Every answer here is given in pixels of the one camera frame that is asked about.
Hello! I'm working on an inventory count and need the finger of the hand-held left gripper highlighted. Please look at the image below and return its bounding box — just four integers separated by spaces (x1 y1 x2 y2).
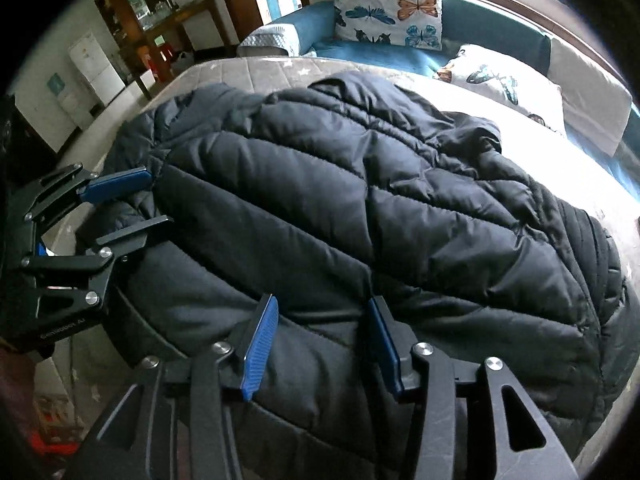
12 162 154 242
22 215 174 313

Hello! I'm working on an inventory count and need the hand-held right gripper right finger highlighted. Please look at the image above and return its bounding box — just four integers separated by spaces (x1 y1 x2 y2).
367 296 581 480

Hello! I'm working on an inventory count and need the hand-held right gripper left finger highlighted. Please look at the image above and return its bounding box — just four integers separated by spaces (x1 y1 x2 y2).
67 294 279 480

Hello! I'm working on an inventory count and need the black puffer jacket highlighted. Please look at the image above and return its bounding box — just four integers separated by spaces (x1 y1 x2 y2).
102 71 628 480

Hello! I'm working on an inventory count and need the white water dispenser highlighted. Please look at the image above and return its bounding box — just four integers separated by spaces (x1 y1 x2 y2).
46 72 97 130

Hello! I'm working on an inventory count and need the white refrigerator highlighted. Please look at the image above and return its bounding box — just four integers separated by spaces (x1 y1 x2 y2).
68 30 127 107

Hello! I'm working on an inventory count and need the red plastic stool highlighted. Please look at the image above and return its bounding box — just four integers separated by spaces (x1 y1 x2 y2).
27 430 73 463

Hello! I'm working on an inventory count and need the red plastic chair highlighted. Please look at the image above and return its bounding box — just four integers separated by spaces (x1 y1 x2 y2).
157 44 177 82

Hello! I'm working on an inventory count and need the wooden glass cabinet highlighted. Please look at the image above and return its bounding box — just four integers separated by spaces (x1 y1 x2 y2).
94 0 178 86

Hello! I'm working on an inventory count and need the wooden desk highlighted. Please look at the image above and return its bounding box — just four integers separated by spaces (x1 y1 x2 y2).
142 0 236 101

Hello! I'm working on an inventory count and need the grey patterned armrest cover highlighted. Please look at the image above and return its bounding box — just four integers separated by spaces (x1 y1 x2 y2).
237 22 301 58

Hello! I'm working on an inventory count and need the wooden door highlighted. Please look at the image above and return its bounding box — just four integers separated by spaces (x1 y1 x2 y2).
211 0 264 47

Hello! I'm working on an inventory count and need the butterfly print pillow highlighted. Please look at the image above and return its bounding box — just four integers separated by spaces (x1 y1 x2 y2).
332 0 445 52
437 44 568 136

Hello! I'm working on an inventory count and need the blue sofa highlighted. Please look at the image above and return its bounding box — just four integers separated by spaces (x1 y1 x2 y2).
237 0 640 196

